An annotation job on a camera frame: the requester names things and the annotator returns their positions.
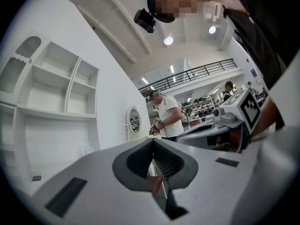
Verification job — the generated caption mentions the ornate white vanity table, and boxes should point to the ornate white vanity table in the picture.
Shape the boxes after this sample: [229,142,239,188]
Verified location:
[125,105,151,143]

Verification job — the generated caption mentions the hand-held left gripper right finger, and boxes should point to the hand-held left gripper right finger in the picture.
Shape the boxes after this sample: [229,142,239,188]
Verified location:
[153,138,283,225]

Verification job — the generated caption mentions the brown seat chair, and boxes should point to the brown seat chair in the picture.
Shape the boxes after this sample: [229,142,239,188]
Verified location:
[147,157,164,198]

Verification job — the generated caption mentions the black head-mounted camera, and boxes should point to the black head-mounted camera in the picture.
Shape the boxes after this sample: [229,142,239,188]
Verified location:
[133,7,157,34]

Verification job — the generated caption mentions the person's right forearm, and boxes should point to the person's right forearm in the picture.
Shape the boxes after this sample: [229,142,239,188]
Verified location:
[252,94,286,141]

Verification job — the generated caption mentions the white ceiling device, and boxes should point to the white ceiling device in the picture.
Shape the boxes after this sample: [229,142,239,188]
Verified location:
[203,2,223,22]

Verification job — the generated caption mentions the shelf rack with helmets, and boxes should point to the shelf rack with helmets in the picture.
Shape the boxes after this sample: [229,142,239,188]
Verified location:
[180,93,221,127]

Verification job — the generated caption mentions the person's black clothing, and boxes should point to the person's black clothing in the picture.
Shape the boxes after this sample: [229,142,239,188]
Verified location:
[222,0,300,92]

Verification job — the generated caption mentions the white desk with hutch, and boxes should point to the white desk with hutch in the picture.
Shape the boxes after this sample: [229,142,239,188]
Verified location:
[0,0,152,196]

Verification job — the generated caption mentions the wall poster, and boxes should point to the wall poster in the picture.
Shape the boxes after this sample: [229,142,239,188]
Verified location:
[250,67,260,82]

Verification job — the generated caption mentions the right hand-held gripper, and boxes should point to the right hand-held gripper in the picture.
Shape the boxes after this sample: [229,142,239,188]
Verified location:
[175,89,262,154]

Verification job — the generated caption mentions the black balcony railing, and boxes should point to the black balcony railing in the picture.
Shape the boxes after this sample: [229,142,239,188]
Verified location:
[137,58,238,94]

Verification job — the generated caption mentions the person's head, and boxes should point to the person's head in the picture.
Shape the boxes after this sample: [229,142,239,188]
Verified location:
[146,0,226,23]

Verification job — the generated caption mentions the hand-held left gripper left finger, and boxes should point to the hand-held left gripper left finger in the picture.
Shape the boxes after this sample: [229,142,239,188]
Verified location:
[31,138,170,225]

